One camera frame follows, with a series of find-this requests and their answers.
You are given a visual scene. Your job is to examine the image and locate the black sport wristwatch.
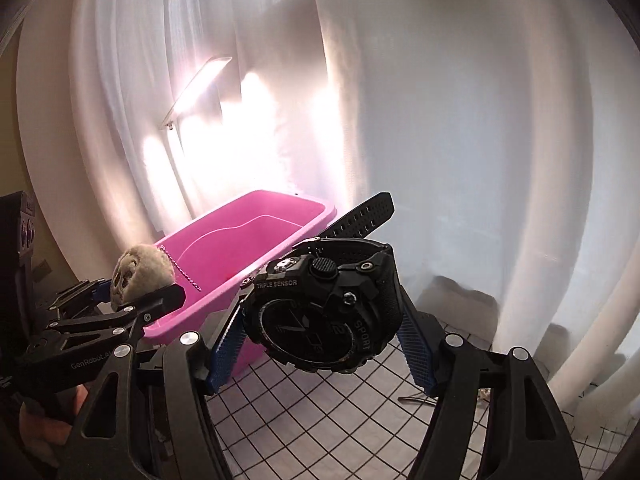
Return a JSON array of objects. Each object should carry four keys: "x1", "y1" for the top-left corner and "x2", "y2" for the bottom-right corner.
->
[{"x1": 241, "y1": 191, "x2": 405, "y2": 374}]

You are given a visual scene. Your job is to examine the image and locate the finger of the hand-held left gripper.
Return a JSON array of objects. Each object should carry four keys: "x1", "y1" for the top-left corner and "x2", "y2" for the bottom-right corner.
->
[
  {"x1": 27, "y1": 282, "x2": 187, "y2": 358},
  {"x1": 46, "y1": 279, "x2": 117, "y2": 329}
]

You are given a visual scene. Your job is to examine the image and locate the person's left hand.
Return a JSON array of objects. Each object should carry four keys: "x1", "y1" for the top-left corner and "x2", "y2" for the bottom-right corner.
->
[{"x1": 17, "y1": 382, "x2": 88, "y2": 443}]

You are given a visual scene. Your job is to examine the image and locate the white curtain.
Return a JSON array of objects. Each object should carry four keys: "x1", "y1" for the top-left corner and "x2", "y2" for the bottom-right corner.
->
[{"x1": 15, "y1": 0, "x2": 640, "y2": 436}]

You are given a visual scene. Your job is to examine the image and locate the pink plastic basin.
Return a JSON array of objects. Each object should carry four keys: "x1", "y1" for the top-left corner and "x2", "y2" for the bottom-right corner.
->
[{"x1": 142, "y1": 189, "x2": 337, "y2": 382}]

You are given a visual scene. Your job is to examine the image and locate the beige plush skull ball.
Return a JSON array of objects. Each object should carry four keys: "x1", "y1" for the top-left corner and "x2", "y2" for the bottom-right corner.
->
[{"x1": 109, "y1": 242, "x2": 204, "y2": 311}]

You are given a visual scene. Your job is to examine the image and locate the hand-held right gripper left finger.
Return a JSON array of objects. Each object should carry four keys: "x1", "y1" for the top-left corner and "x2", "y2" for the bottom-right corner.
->
[{"x1": 57, "y1": 305, "x2": 249, "y2": 480}]

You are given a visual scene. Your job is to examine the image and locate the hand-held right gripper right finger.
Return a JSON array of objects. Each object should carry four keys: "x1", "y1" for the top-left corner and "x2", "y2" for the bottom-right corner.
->
[{"x1": 396, "y1": 291, "x2": 584, "y2": 480}]

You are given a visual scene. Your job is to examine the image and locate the white black-grid cloth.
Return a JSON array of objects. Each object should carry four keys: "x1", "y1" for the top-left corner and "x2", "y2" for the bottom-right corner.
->
[{"x1": 200, "y1": 335, "x2": 617, "y2": 480}]

